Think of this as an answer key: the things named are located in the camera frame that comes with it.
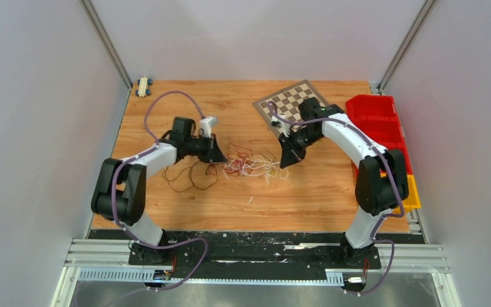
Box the red cable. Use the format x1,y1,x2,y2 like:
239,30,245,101
205,144,267,177

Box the red bin middle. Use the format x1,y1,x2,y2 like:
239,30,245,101
356,119,404,148

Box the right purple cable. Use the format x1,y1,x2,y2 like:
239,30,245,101
267,100,407,296

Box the white toy block car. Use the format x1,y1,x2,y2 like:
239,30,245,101
135,77,153,97

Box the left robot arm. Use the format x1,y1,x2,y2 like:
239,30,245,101
91,116,226,265

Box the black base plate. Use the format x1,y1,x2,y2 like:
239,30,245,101
86,229,426,281

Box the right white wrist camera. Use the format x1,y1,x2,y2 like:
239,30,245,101
270,120,294,137

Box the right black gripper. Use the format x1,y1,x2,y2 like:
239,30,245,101
278,126,325,169

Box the red bin far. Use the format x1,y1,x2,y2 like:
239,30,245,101
345,95,398,122

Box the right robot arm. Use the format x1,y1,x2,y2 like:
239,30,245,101
269,98,409,267

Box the red bin near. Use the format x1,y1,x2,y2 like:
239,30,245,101
353,144,414,177

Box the yellow cable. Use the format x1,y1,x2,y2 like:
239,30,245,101
262,162,291,181

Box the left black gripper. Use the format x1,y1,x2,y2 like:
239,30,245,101
184,133,226,164

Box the aluminium frame rail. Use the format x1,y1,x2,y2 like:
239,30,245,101
51,239,461,306

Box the red bin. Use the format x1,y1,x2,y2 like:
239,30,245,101
353,144,414,177
356,119,404,148
345,95,398,122

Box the white cable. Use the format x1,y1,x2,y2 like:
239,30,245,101
223,154,283,185

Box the checkered chessboard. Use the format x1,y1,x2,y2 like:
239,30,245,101
253,80,330,138

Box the yellow bin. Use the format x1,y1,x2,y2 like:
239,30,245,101
403,174,422,214

